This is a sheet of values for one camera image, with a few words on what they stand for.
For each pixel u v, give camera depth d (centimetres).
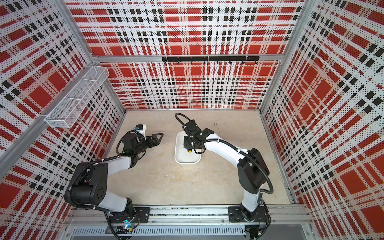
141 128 82
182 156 94
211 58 88
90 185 45
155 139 81
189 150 82
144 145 80
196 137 61
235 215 73
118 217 73
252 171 46
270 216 73
